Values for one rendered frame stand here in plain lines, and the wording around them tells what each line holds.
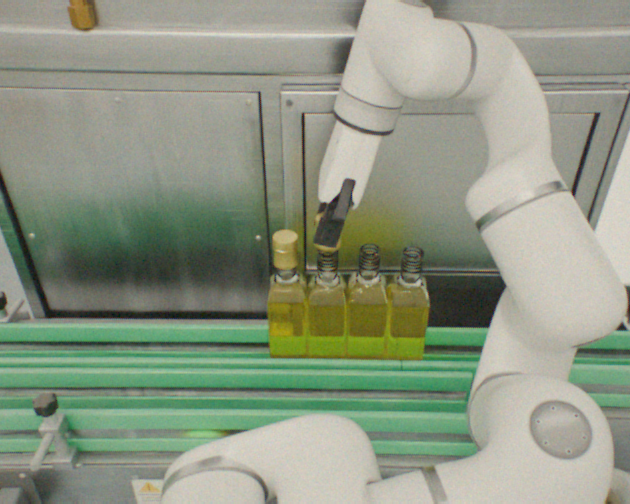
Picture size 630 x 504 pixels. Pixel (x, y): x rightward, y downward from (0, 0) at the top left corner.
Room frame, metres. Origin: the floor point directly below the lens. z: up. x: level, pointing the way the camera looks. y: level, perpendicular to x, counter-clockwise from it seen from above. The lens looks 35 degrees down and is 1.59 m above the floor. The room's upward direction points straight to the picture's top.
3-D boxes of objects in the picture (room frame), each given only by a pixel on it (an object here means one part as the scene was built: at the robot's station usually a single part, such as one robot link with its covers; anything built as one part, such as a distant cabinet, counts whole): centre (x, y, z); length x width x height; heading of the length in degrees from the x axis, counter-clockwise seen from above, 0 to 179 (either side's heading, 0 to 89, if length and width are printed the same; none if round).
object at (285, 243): (0.65, 0.04, 1.14); 0.04 x 0.04 x 0.04
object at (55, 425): (0.48, 0.35, 0.94); 0.07 x 0.04 x 0.13; 179
